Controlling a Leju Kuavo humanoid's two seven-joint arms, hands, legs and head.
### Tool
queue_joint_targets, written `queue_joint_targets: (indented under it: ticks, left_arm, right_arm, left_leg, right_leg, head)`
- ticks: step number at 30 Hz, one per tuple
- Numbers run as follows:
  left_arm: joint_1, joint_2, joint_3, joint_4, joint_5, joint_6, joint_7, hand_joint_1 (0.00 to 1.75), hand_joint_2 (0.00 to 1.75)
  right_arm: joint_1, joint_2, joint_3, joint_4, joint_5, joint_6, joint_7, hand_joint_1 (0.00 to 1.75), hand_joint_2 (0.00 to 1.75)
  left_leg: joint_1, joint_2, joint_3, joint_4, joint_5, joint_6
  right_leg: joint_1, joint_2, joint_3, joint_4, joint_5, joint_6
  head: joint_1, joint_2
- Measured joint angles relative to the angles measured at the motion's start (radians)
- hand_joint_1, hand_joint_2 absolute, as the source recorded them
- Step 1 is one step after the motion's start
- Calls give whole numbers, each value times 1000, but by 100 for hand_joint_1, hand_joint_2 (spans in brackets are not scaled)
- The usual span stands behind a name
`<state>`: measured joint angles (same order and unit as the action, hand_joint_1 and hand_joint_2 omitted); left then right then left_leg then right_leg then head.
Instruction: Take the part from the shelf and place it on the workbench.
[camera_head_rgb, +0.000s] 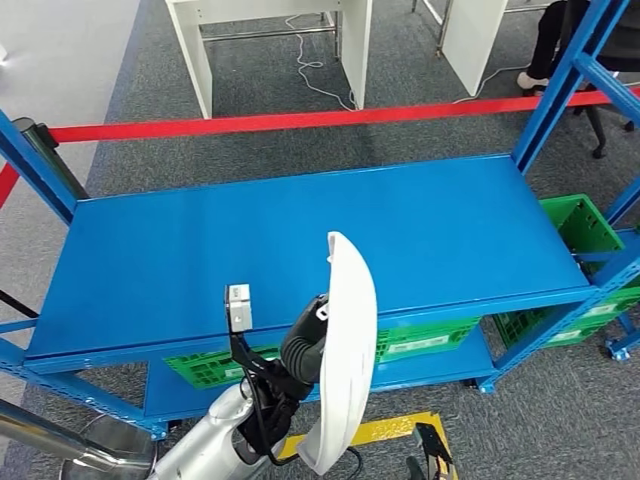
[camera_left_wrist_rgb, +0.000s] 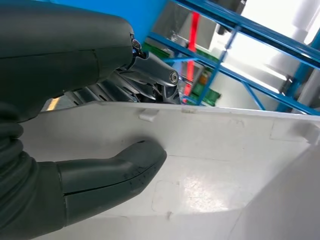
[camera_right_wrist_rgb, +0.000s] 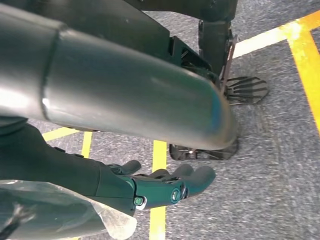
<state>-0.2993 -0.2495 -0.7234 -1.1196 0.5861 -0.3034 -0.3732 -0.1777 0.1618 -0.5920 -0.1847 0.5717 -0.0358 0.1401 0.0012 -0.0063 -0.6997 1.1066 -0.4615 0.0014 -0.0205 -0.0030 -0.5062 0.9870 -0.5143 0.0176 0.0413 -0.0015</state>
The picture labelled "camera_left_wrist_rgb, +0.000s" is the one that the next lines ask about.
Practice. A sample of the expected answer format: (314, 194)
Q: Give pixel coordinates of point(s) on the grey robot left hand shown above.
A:
(62, 49)

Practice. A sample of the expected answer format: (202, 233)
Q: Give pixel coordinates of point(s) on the blue metal shelf rack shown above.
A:
(140, 13)

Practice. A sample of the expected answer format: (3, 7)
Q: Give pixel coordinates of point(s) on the red barrier belt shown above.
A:
(193, 33)

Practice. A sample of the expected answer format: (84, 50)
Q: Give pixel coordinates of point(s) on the green plastic crate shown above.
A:
(210, 97)

